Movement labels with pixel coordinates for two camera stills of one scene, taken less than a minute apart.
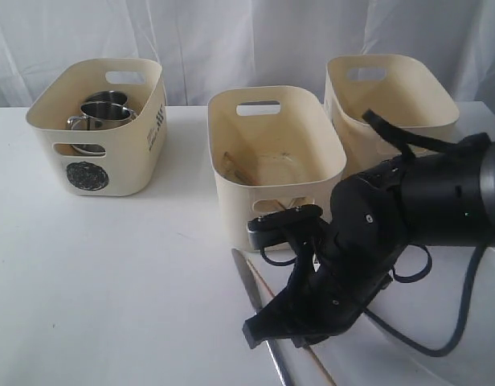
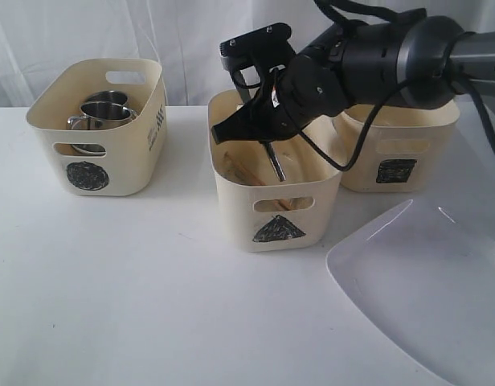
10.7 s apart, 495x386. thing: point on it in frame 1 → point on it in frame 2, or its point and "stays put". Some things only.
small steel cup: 100,115 stays put
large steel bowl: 94,149 stays put
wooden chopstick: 308,351 → 284,203
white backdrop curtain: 202,46 stays put
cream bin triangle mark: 275,148 stays put
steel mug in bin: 110,96 stays put
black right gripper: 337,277 → 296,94
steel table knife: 255,299 → 274,159
